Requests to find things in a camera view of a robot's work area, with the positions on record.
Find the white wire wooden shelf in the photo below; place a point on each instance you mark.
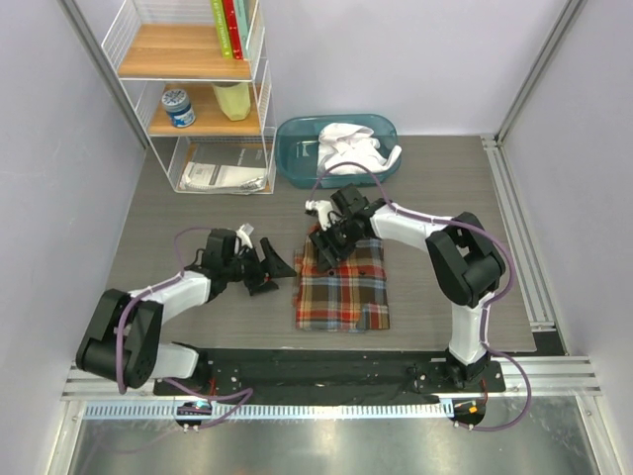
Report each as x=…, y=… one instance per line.
x=154, y=46

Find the yellow plastic container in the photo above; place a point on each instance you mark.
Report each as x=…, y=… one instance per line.
x=233, y=99

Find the plaid flannel long sleeve shirt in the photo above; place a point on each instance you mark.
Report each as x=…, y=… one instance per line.
x=350, y=298

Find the teal plastic basin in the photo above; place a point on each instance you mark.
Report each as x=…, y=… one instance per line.
x=296, y=149

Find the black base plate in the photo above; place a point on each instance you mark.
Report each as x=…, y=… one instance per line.
x=291, y=376

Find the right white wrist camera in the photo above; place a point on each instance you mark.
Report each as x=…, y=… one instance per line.
x=320, y=209

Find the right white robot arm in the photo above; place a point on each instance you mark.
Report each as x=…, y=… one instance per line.
x=466, y=264

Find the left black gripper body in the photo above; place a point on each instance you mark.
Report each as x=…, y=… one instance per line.
x=246, y=267

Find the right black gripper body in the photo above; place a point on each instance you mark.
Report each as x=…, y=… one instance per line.
x=339, y=237

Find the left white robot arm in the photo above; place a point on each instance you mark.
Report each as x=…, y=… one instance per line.
x=122, y=342

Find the white long sleeve shirt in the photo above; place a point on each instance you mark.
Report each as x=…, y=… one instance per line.
x=350, y=149

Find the white slotted cable duct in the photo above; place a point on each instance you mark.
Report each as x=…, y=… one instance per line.
x=182, y=410

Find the red book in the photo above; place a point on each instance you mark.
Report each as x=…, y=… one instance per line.
x=232, y=27

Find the grey white booklet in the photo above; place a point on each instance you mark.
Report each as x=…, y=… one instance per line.
x=225, y=168

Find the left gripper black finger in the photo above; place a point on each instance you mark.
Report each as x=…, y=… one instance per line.
x=273, y=264
x=262, y=287

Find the blue white jar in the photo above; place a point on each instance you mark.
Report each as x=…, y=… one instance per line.
x=177, y=105

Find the teal book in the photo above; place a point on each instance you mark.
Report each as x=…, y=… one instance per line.
x=241, y=10

